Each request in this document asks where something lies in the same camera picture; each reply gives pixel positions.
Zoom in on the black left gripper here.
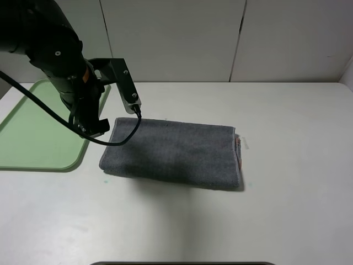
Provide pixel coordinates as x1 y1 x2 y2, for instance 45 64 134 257
67 57 109 137

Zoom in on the grey towel with orange patches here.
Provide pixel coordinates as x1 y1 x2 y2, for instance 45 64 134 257
99 119 241 190

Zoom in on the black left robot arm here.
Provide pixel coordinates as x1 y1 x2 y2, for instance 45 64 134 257
1 1 110 137

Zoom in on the light green plastic tray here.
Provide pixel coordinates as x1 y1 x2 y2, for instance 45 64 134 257
0 78 111 172

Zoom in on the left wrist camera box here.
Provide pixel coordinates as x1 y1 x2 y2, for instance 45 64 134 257
111 59 141 116

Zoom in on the black left camera cable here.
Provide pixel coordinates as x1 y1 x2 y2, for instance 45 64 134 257
0 70 143 147

